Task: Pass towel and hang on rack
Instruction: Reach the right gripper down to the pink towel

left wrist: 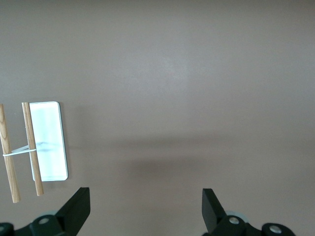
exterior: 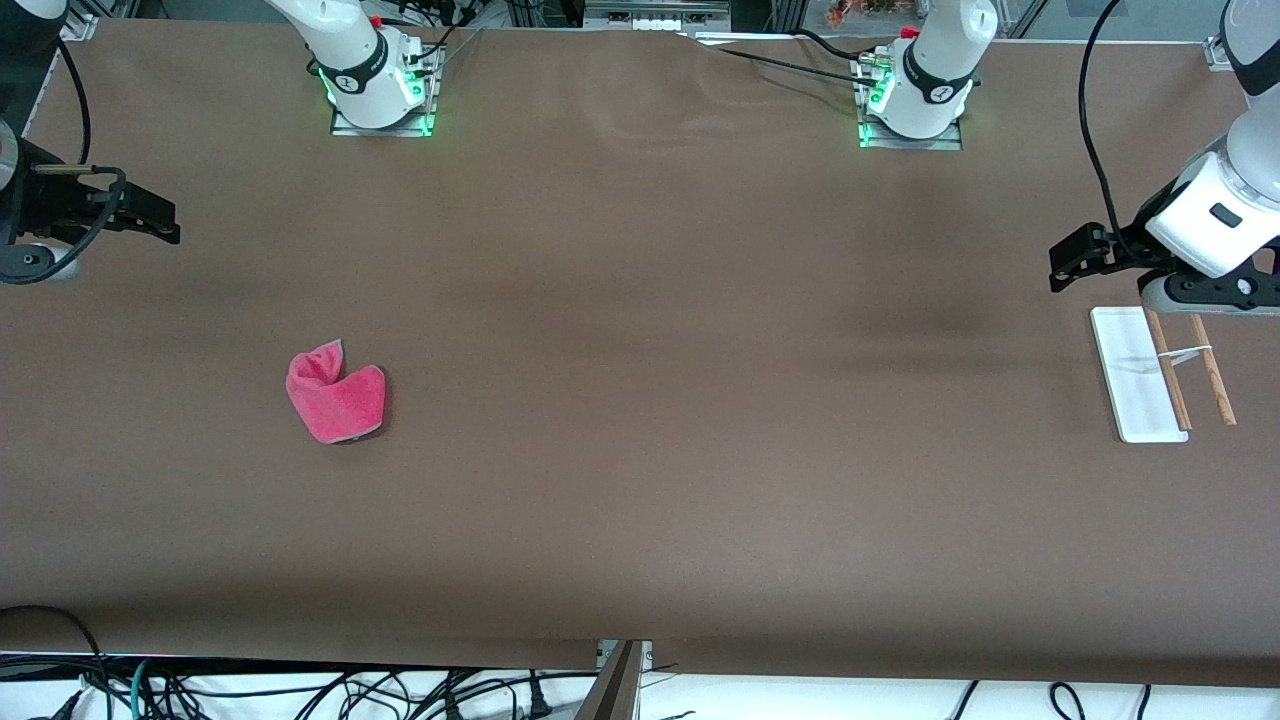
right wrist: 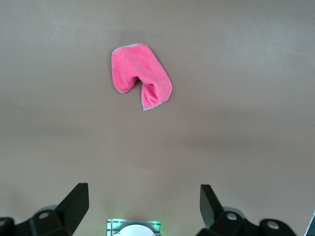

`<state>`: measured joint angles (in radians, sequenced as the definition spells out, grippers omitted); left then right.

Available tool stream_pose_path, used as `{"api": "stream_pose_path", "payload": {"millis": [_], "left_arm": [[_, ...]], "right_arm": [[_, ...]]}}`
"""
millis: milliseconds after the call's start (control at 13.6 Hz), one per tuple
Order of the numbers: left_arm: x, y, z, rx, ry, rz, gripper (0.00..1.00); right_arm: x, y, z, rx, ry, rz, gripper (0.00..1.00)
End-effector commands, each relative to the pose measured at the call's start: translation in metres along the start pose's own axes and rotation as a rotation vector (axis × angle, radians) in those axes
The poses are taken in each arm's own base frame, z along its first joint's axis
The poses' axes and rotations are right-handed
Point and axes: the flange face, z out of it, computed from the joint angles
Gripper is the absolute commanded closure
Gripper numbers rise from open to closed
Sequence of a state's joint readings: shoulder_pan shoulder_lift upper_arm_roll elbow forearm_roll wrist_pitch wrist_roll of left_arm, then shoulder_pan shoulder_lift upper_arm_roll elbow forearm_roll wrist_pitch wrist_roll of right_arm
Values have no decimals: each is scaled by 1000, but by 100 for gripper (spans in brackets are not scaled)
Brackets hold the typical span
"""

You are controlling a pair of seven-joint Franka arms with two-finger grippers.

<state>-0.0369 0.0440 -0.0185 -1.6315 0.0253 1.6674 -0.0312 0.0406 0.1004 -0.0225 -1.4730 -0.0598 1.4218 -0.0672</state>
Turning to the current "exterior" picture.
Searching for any pink towel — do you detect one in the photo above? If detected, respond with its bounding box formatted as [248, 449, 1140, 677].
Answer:
[285, 339, 387, 445]

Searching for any white rectangular tray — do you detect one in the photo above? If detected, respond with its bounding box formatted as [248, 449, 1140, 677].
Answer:
[1090, 305, 1238, 444]

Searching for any orange background object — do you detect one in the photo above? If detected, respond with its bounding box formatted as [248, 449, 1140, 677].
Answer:
[826, 0, 906, 28]

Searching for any white power strip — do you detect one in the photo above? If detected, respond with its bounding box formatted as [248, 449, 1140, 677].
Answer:
[585, 0, 732, 32]

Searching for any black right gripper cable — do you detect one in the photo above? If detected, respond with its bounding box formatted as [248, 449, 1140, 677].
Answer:
[0, 38, 129, 287]

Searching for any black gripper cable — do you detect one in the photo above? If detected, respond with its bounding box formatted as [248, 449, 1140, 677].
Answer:
[1076, 0, 1151, 267]
[0, 38, 129, 287]

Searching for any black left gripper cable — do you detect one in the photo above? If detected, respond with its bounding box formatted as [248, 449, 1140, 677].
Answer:
[1076, 0, 1151, 267]

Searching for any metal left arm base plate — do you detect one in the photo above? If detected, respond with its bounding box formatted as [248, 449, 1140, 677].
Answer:
[856, 55, 964, 151]

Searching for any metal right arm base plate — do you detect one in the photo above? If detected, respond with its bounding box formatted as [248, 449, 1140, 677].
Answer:
[330, 45, 442, 138]

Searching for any black cable on table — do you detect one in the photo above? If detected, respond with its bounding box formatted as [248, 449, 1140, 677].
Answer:
[680, 28, 886, 89]

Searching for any black looped floor cable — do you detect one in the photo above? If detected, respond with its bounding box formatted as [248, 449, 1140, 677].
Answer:
[0, 604, 109, 720]

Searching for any aluminium frame beam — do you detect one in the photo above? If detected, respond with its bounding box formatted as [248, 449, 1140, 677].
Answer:
[575, 640, 647, 720]

